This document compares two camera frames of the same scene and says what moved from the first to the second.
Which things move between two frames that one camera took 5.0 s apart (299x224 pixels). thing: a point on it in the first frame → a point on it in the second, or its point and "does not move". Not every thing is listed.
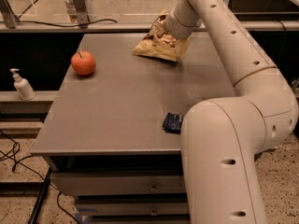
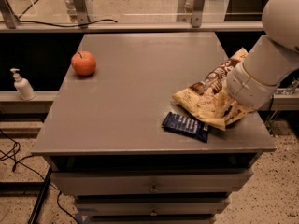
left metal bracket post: [79, 4] does not move
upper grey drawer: [69, 184] does not move
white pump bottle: [22, 86] does not move
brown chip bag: [161, 43] → [211, 99]
